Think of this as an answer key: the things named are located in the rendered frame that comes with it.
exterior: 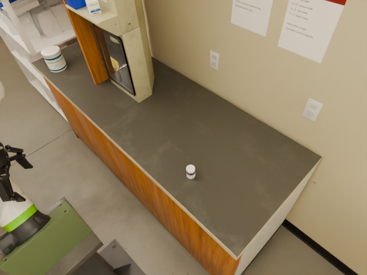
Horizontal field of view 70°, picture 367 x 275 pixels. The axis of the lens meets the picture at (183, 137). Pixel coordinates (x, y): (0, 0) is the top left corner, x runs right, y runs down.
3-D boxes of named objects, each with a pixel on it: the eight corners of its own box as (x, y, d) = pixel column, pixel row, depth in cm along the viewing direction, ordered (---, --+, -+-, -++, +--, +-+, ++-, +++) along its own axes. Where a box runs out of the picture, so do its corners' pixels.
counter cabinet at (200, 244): (127, 105, 308) (106, 33, 239) (280, 226, 208) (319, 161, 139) (77, 137, 280) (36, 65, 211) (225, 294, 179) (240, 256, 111)
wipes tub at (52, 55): (62, 60, 206) (54, 43, 195) (70, 67, 200) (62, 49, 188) (47, 68, 201) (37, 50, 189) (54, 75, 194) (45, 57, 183)
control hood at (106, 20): (89, 16, 150) (83, -3, 142) (122, 34, 134) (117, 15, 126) (71, 23, 145) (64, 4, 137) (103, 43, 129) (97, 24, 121)
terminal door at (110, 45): (109, 77, 181) (90, 19, 151) (136, 96, 166) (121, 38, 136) (108, 77, 181) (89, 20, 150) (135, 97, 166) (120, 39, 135)
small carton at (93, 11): (98, 9, 131) (94, -4, 127) (101, 13, 128) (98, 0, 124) (88, 12, 130) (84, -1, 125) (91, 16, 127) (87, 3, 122)
